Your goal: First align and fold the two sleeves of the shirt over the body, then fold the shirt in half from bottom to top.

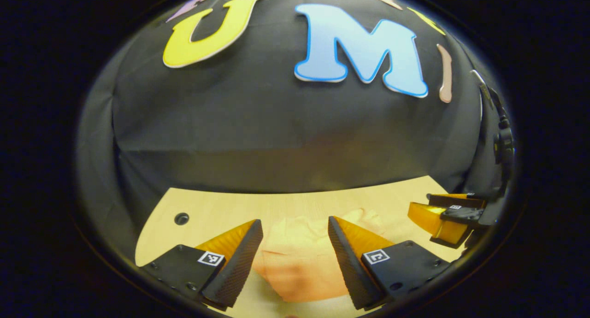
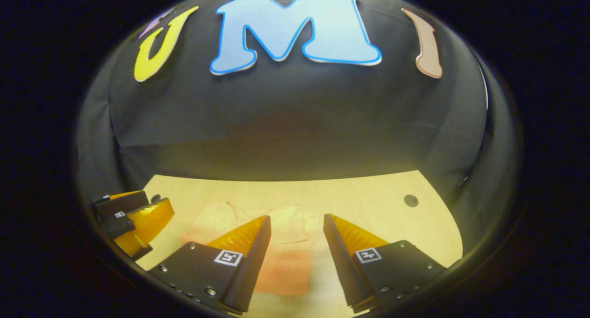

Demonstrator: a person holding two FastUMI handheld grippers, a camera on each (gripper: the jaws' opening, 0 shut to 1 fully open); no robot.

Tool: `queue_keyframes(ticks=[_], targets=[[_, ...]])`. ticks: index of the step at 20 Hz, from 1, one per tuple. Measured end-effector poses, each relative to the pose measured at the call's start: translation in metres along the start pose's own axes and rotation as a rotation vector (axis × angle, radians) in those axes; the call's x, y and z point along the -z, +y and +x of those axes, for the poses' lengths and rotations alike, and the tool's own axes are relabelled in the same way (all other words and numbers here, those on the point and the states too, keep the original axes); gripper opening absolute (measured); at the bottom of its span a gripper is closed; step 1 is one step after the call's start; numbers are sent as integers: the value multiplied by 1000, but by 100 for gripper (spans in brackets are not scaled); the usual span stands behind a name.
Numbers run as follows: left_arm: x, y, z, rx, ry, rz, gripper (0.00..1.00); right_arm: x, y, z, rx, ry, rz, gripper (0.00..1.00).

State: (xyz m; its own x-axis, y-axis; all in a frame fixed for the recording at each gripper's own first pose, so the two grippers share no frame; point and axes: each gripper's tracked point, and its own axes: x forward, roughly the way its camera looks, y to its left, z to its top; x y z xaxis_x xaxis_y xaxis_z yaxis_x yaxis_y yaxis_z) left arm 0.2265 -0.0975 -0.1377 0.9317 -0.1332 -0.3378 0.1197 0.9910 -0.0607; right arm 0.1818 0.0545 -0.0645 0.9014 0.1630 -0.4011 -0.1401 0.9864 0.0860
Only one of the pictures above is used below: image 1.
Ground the black backdrop cloth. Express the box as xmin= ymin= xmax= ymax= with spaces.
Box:
xmin=76 ymin=0 xmax=512 ymax=263

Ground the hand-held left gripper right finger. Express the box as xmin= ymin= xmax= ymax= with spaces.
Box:
xmin=328 ymin=216 xmax=450 ymax=310

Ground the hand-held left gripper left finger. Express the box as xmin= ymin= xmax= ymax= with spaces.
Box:
xmin=138 ymin=219 xmax=264 ymax=309

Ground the orange T-shirt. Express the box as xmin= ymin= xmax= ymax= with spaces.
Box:
xmin=251 ymin=208 xmax=392 ymax=304

